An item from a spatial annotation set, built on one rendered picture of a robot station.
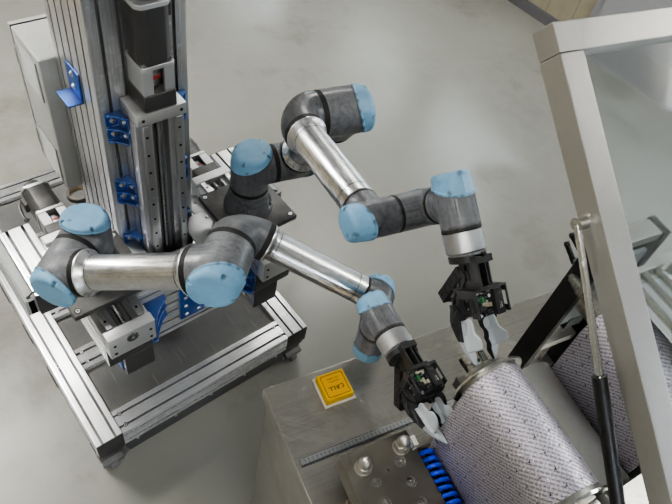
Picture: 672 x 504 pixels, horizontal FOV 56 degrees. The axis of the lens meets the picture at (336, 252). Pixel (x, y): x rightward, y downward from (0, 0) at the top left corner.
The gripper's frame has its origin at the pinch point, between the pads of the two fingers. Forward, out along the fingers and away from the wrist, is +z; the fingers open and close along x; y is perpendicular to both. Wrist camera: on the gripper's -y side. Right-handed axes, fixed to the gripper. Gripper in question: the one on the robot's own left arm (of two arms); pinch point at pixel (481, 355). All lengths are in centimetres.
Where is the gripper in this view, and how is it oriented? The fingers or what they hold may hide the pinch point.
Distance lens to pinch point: 124.7
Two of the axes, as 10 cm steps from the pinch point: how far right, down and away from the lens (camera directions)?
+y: 3.9, -0.1, -9.2
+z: 2.2, 9.7, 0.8
